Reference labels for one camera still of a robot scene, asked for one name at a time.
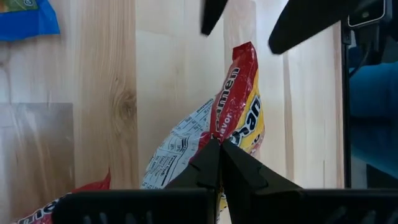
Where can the red beef ramen pack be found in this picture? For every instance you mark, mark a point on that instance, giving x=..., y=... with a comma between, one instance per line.
x=96, y=185
x=239, y=93

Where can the person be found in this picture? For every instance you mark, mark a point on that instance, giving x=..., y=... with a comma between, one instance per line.
x=373, y=124

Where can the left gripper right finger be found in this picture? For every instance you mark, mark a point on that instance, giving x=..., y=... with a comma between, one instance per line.
x=242, y=180

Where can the black table edge rail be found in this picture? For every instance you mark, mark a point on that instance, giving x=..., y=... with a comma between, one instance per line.
x=346, y=109

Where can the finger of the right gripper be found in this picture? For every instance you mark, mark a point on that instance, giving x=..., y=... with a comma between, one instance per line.
x=214, y=15
x=311, y=21

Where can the blue soy sauce ramen pack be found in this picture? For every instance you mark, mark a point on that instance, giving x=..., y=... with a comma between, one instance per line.
x=28, y=25

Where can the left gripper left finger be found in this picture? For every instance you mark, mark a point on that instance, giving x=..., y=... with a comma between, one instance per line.
x=205, y=174

